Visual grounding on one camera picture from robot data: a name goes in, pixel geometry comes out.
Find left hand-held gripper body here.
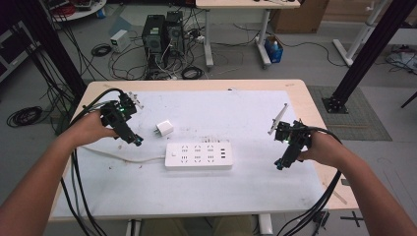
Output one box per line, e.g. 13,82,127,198
99,91,145,148

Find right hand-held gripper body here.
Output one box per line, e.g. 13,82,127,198
274,119,313,171

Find person's left hand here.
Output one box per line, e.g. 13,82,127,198
70,109,119,148

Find person's right hand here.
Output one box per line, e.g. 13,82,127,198
296,131,343,168

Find white charger plug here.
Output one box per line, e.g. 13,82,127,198
153,119,175,138

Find small white box device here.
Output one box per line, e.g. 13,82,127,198
109,29,132,54

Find light wooden table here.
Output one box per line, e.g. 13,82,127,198
48,79,360,236

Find black computer tower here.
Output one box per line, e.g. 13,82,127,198
164,10,186,57
141,14,167,68

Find white table mat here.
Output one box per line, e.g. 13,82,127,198
52,89,327,219

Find blue box with bottle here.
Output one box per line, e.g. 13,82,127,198
264,34,284,64

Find thin wooden stick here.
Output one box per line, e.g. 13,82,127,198
322,181,348,206

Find grey floor mat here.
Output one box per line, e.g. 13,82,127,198
306,85,393,143

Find white power strip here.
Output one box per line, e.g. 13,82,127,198
164,141,234,171

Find round white table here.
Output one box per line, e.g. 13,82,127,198
41,0,108,23

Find brown cardboard box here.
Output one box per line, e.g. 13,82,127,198
269,0,330,34

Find white metal stand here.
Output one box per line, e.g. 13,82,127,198
331,0,387,68

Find black shelf rack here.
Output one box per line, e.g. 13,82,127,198
0,20,41,84

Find white-legged wooden desk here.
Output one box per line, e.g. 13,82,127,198
195,0,302,70

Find white power strip cable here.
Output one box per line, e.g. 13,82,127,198
80,146,167,164

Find coiled black cable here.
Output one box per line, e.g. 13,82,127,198
6,105,44,129
90,42,113,58
180,66,205,81

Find black right gripper cable bundle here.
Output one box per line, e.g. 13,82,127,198
276,125,344,236

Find black gripper cable bundle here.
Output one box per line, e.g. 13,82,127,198
276,125,344,236
59,88,125,236

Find black left gripper cable bundle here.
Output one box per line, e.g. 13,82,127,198
59,88,125,236

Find black metal frame post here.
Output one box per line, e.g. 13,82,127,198
13,0,89,99
322,0,417,115

